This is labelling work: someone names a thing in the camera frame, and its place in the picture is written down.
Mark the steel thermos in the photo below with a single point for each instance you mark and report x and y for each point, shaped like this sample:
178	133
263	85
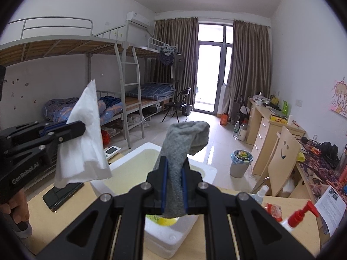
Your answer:
343	158

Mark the wooden desk with drawers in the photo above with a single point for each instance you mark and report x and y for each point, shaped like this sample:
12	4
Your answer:
267	138

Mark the blue checkered quilt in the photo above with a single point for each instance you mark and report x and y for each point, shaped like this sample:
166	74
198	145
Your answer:
58	111

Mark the yellow box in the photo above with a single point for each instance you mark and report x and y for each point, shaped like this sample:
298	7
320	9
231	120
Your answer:
278	118

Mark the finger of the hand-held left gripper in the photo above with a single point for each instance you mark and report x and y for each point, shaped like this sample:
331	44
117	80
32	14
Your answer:
51	127
71	131

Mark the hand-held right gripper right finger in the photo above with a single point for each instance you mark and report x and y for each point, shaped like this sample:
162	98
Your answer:
183	192

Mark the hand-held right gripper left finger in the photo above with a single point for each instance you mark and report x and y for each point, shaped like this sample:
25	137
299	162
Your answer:
164	189

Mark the red snack packet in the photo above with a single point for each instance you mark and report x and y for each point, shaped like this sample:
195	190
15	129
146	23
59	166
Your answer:
273	211

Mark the black folding chair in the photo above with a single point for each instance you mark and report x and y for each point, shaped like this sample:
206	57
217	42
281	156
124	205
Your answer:
177	104

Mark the metal bunk bed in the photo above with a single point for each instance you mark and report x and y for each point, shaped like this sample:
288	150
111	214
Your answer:
54	46
162	89

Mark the grey sock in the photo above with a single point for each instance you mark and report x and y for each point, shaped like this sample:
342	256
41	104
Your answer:
187	138

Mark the printed paper sheet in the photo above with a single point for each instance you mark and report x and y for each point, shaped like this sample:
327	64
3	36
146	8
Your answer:
332	208

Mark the small clear spray bottle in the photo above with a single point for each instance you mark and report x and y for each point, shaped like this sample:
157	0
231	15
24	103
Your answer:
260	195

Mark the black headphones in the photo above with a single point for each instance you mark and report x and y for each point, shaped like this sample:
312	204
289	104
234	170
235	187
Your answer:
329	150

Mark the white air conditioner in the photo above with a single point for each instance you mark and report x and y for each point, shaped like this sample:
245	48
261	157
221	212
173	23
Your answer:
138	19

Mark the white lotion pump bottle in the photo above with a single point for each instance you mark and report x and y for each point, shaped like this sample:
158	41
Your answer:
296	218

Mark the person's left hand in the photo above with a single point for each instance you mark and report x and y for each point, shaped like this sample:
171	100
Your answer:
20	207

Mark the group of small wall stickers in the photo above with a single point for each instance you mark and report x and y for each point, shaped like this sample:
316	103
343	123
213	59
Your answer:
19	89

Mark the brown curtain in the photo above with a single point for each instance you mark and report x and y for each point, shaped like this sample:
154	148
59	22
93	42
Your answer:
250	70
176	65

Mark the grey trash bin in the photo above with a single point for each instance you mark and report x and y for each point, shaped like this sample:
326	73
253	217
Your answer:
241	163

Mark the dark blue cloth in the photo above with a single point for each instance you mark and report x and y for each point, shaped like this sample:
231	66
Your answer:
112	101

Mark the white foam box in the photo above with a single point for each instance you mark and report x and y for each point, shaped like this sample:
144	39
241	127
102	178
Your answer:
127	165

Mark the plastic water bottle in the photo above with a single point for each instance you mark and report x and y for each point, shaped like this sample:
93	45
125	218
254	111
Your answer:
236	130

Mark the beige shoes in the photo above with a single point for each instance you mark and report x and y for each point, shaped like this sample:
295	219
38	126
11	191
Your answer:
138	119

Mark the blue plaid blanket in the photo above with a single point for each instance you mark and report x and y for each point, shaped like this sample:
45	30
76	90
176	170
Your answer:
154	90

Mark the pink wall poster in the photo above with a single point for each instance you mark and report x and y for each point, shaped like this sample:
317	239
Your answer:
340	98

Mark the glass balcony door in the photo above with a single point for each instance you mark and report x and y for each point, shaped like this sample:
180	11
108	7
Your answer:
212	70

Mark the yellow cloth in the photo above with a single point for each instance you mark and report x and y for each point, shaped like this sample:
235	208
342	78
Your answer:
301	156

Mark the green bag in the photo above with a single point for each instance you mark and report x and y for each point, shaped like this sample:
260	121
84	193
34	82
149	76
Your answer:
285	107

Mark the black smartphone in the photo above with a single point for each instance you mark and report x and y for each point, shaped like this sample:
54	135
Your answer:
62	196

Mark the dark bag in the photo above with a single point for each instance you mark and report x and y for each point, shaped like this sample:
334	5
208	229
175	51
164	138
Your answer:
240	109

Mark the wooden chair with smiley face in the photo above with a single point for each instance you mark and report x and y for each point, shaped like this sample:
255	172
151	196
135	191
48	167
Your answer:
282	165

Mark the white tissue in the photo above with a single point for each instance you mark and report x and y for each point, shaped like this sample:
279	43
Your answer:
81	157

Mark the hanging dark clothes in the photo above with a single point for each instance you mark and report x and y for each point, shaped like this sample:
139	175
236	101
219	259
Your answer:
169	58

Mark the orange bag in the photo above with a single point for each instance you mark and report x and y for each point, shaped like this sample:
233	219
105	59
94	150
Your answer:
224	119

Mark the white remote control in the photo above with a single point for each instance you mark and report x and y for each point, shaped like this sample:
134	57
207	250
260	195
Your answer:
111	151

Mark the red bag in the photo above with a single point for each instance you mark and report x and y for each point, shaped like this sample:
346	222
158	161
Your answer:
105	138

